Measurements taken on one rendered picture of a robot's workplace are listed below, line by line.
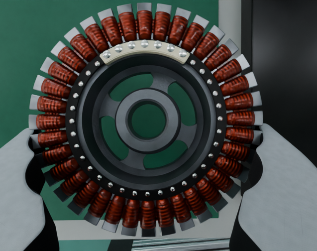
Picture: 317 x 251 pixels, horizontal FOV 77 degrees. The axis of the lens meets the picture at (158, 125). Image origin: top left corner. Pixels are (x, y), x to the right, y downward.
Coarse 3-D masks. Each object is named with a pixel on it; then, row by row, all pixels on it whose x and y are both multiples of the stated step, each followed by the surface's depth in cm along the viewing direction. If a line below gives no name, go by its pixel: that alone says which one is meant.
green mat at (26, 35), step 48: (0, 0) 17; (48, 0) 18; (96, 0) 18; (144, 0) 18; (192, 0) 18; (0, 48) 18; (48, 48) 18; (0, 96) 18; (0, 144) 18; (48, 192) 18
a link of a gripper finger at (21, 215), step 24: (24, 144) 9; (0, 168) 8; (24, 168) 8; (0, 192) 7; (24, 192) 7; (0, 216) 6; (24, 216) 6; (48, 216) 7; (0, 240) 5; (24, 240) 5; (48, 240) 6
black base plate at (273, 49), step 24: (264, 0) 16; (288, 0) 16; (312, 0) 16; (264, 24) 16; (288, 24) 16; (312, 24) 16; (264, 48) 16; (288, 48) 16; (312, 48) 16; (264, 72) 16; (288, 72) 16; (312, 72) 16; (264, 96) 16; (288, 96) 16; (312, 96) 16; (264, 120) 16; (288, 120) 16; (312, 120) 16; (312, 144) 16
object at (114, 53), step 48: (96, 48) 9; (144, 48) 9; (192, 48) 9; (48, 96) 10; (96, 96) 11; (144, 96) 10; (192, 96) 11; (240, 96) 9; (48, 144) 9; (96, 144) 11; (144, 144) 10; (192, 144) 11; (240, 144) 10; (96, 192) 9; (144, 192) 9; (192, 192) 9
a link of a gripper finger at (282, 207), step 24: (264, 144) 9; (288, 144) 9; (264, 168) 8; (288, 168) 8; (312, 168) 8; (264, 192) 7; (288, 192) 7; (312, 192) 7; (240, 216) 6; (264, 216) 6; (288, 216) 6; (312, 216) 6; (240, 240) 6; (264, 240) 5; (288, 240) 5; (312, 240) 5
